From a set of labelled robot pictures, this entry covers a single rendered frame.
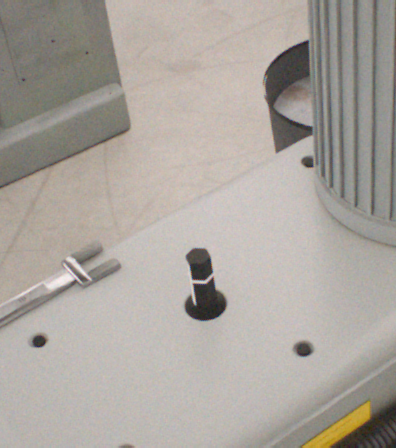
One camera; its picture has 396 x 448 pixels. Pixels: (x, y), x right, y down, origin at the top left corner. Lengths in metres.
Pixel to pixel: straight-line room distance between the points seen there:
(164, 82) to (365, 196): 3.45
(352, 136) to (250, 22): 3.76
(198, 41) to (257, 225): 3.60
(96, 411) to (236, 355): 0.12
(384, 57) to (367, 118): 0.07
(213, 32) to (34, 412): 3.81
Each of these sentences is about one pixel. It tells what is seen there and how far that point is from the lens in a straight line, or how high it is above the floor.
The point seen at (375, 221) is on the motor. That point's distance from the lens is 0.93.
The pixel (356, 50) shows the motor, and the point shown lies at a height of 2.09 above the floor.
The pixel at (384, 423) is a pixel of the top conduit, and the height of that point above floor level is 1.81.
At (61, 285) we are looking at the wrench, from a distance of 0.93.
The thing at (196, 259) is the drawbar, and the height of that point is 1.95.
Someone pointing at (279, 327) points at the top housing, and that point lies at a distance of 0.88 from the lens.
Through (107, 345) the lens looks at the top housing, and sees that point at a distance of 0.89.
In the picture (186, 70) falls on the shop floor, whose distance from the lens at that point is 4.38.
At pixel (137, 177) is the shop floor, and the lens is 3.90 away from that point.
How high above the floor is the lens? 2.57
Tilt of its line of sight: 44 degrees down
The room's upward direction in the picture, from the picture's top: 9 degrees counter-clockwise
